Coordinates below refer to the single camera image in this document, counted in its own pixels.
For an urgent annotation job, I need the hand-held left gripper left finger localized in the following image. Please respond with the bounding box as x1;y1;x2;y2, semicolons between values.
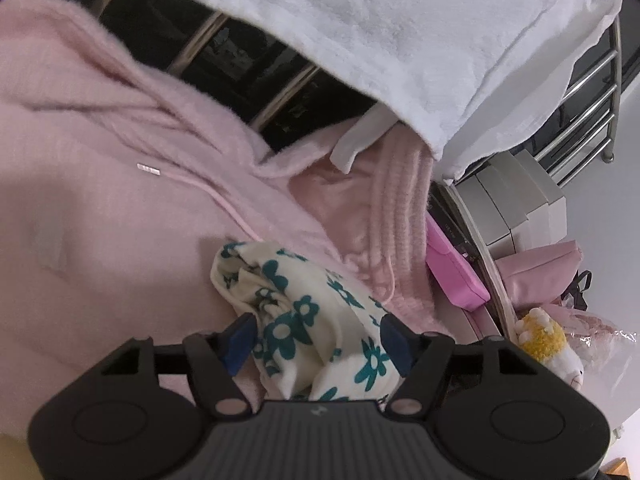
100;311;259;419

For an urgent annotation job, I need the white cloth strip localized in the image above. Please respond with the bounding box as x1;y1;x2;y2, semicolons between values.
331;106;399;174

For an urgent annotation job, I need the clear plastic wrap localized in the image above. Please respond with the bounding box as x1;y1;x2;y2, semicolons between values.
564;309;640;377

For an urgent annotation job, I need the white fluffy towel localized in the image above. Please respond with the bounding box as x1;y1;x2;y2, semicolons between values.
111;0;627;184

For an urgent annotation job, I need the stack of white boxes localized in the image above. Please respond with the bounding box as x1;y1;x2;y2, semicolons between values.
456;151;569;257

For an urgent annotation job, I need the pale pink bag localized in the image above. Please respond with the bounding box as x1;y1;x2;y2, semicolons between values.
494;239;585;312

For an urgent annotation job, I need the white teal floral cloth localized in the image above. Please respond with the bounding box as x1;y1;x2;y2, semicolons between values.
209;240;410;404

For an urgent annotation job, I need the chrome metal rack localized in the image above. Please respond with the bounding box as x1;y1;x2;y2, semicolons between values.
90;0;625;182

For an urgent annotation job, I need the yellow white plush toy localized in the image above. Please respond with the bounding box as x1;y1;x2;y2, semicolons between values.
514;306;587;392

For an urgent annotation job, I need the pink fluffy hoodie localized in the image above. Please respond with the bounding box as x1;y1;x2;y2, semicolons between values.
0;0;457;442

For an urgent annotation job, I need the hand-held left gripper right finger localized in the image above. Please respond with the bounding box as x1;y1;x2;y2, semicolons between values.
379;314;540;419

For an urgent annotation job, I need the bright pink case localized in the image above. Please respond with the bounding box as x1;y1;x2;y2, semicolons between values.
424;209;492;310

